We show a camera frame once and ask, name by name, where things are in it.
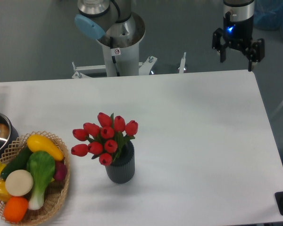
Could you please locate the blue plastic bag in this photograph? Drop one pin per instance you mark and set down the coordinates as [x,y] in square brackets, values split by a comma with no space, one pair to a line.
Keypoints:
[268,15]

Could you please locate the beige round bun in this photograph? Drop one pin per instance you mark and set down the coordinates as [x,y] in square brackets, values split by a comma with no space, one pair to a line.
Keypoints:
[19,183]

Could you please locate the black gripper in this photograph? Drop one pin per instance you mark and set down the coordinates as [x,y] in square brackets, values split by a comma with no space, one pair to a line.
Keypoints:
[238,35]

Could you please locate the yellow bell pepper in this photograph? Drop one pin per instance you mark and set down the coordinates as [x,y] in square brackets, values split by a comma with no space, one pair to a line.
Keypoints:
[4,194]

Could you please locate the yellow squash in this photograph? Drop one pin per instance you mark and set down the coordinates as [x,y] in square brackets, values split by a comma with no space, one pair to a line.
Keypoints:
[38,142]

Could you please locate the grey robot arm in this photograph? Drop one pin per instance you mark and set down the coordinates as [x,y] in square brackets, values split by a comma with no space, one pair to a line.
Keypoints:
[105,13]

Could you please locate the green cucumber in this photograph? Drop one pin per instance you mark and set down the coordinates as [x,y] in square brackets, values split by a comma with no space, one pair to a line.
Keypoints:
[18,163]

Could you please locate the orange fruit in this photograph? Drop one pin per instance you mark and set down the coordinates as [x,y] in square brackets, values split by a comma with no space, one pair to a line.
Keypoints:
[15,209]

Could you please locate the purple red radish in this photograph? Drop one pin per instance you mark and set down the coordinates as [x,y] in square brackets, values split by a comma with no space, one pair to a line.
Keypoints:
[60,171]

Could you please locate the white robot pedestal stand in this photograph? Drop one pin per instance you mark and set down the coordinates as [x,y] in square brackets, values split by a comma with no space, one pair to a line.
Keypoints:
[122,58]

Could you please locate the dark grey ribbed vase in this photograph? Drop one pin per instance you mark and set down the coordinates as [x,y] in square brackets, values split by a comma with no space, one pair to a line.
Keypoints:
[122,169]

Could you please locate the red tulip bouquet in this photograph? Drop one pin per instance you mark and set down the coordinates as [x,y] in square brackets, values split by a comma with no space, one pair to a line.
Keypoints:
[106,140]

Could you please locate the woven wicker basket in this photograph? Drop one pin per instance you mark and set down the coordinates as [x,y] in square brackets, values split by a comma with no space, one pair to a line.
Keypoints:
[55,193]

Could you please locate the green bok choy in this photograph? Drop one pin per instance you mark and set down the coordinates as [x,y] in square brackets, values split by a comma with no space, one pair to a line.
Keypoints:
[41,166]

